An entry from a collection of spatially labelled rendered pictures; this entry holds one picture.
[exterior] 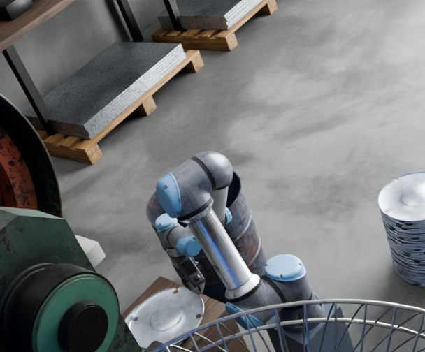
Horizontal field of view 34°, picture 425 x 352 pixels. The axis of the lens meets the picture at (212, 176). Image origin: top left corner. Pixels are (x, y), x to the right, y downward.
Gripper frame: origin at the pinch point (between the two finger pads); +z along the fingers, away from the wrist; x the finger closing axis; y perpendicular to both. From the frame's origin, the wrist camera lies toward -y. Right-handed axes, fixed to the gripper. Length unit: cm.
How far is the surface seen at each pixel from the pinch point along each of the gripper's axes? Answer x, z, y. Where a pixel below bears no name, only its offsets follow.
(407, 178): -92, 3, -10
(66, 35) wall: -63, 0, 333
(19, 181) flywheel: 35, -88, -25
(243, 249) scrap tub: -28.6, 13.1, 21.3
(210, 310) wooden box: 1.4, 3.1, -7.5
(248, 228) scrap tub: -35.2, 7.4, 24.3
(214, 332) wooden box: 4.8, 6.9, -14.2
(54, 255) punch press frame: 39, -101, -82
